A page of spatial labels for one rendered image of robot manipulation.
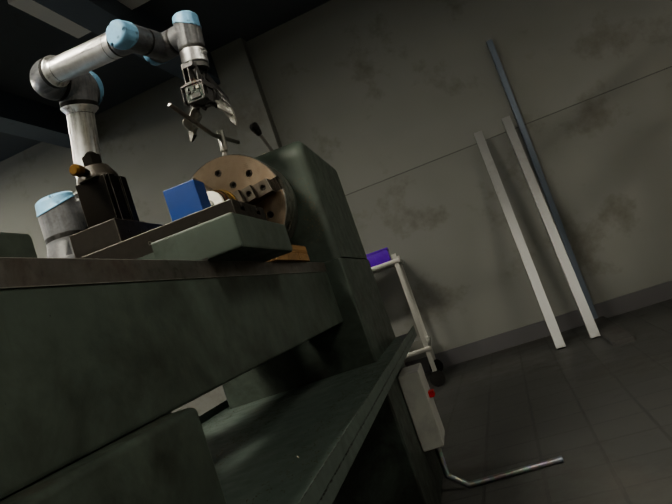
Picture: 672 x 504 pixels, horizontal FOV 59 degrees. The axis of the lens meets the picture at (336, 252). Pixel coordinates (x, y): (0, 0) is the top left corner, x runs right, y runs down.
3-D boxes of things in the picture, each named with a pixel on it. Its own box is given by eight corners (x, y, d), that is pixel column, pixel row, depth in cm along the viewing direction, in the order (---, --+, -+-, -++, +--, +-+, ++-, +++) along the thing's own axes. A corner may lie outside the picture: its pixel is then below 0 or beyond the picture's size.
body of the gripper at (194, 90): (183, 107, 165) (174, 66, 166) (200, 113, 173) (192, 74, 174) (206, 98, 162) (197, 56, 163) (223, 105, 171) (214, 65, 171)
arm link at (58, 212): (35, 244, 179) (22, 202, 180) (73, 241, 191) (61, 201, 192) (60, 230, 173) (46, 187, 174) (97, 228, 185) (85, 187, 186)
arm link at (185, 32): (182, 25, 176) (204, 13, 172) (190, 60, 175) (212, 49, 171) (163, 17, 169) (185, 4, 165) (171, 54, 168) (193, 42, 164)
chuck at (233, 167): (206, 276, 178) (183, 175, 180) (305, 251, 172) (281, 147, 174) (193, 277, 169) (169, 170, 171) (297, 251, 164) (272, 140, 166)
